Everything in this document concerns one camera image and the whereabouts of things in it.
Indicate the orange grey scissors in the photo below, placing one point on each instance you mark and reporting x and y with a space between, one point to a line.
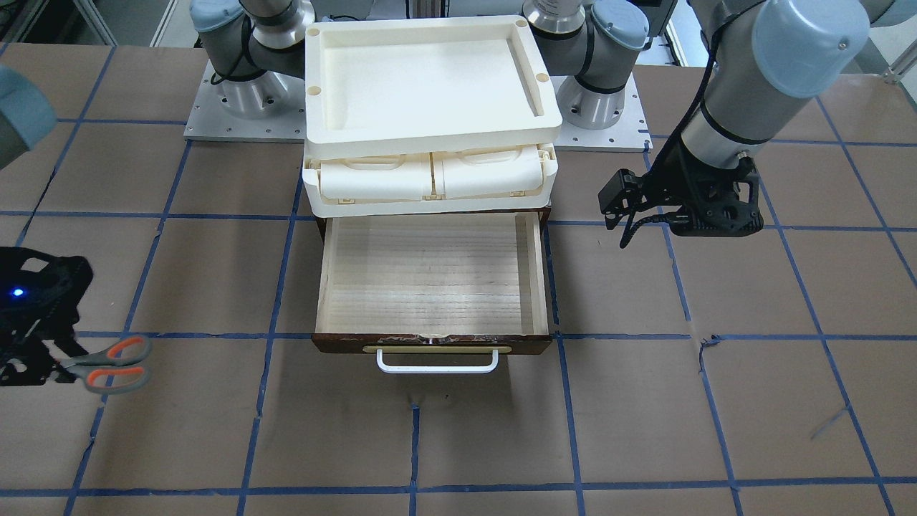
114 370

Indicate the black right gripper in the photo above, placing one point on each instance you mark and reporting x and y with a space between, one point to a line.
29 356

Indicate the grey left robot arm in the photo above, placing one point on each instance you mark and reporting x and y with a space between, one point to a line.
767 59

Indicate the wooden drawer white handle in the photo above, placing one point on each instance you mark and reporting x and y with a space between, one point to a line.
466 283

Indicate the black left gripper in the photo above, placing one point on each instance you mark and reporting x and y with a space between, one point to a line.
672 188

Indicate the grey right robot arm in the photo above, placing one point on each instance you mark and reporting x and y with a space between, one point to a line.
255 49

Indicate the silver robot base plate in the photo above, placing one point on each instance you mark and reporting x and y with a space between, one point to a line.
211 120

